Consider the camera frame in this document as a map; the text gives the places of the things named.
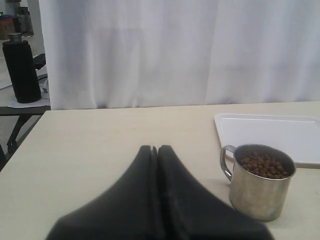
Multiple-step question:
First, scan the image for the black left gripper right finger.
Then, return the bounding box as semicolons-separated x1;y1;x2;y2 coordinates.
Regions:
157;145;273;240

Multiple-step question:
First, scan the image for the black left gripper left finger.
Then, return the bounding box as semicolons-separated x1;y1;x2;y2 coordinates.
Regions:
46;145;160;240

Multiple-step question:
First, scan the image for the steel mug with pellets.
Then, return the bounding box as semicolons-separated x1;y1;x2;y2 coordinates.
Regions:
219;144;297;221

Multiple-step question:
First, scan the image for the white plastic tray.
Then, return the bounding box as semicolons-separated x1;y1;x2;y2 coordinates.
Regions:
214;113;320;169

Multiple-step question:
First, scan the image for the white curtain backdrop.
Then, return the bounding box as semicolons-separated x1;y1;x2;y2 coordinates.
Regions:
39;0;320;110

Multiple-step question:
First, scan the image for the black flask with metal cap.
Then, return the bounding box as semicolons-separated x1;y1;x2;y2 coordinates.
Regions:
2;32;41;104

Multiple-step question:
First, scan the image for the background shelf clutter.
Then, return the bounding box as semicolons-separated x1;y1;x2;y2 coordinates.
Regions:
0;0;34;40

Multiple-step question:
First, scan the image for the black side table frame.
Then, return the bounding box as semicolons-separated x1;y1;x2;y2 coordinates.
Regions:
0;106;51;171

